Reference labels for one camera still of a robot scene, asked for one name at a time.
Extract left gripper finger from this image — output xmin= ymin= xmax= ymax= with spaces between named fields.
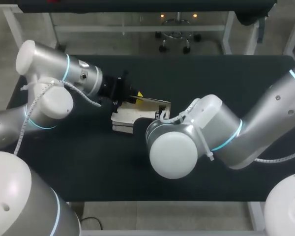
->
xmin=128 ymin=89 xmax=150 ymax=103

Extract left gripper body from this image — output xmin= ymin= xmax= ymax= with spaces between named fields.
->
xmin=99 ymin=70 xmax=139 ymax=109

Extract chrome stool with black wheels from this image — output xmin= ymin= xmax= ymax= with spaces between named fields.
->
xmin=154 ymin=0 xmax=202 ymax=55

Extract table with dark cloth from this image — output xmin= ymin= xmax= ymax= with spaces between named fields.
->
xmin=1 ymin=0 xmax=278 ymax=56

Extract white cable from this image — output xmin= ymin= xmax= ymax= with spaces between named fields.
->
xmin=14 ymin=80 xmax=102 ymax=156
xmin=159 ymin=98 xmax=295 ymax=163

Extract black floor cable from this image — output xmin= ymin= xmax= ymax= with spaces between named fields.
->
xmin=79 ymin=215 xmax=102 ymax=225

